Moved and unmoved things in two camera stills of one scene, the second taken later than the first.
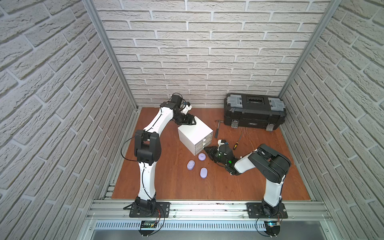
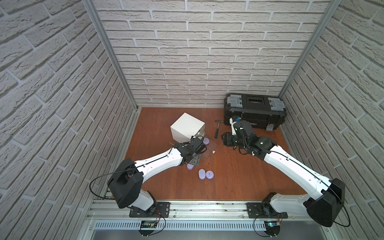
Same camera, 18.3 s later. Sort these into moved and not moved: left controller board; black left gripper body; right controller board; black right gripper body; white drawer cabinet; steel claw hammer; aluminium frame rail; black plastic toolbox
Moved: black left gripper body; black right gripper body; white drawer cabinet
Not moved: aluminium frame rail; black plastic toolbox; right controller board; steel claw hammer; left controller board
